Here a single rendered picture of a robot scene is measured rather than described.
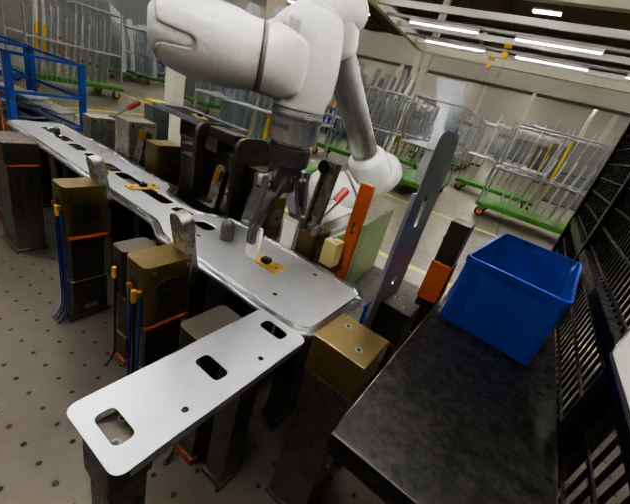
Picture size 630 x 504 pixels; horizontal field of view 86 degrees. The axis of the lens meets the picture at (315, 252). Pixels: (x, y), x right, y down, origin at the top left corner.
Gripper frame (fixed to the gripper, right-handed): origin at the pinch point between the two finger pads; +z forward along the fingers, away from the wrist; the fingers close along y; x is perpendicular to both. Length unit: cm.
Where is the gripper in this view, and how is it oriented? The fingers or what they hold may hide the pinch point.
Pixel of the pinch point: (270, 243)
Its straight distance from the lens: 69.8
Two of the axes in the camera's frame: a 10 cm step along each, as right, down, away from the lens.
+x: 7.9, 4.3, -4.4
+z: -2.4, 8.7, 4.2
